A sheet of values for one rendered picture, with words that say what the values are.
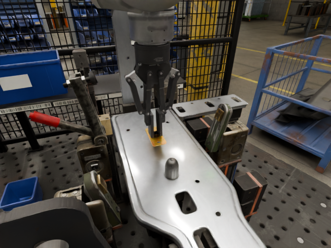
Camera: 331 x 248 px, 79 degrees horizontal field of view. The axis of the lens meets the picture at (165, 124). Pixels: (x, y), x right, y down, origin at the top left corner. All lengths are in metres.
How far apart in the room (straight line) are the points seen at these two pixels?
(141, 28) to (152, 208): 0.34
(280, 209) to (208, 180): 0.46
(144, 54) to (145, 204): 0.30
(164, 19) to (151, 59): 0.07
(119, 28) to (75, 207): 0.58
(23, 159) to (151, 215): 0.85
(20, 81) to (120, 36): 0.38
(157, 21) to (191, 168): 0.32
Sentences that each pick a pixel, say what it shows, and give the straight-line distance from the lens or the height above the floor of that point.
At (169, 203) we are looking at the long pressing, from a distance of 0.43.
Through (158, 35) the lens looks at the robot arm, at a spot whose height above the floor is 1.29.
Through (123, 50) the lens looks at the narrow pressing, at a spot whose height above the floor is 1.20.
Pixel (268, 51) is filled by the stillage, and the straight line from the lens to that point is 2.13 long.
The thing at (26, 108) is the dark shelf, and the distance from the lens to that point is 0.86.
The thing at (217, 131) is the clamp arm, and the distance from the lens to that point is 0.54.
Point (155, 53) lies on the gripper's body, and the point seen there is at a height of 1.25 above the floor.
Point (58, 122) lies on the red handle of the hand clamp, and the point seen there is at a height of 1.12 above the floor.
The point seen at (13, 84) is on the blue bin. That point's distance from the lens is 0.86.
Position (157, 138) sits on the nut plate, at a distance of 0.54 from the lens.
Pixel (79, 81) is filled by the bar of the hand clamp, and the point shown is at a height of 1.21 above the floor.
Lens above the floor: 1.35
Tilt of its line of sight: 33 degrees down
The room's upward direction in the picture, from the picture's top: straight up
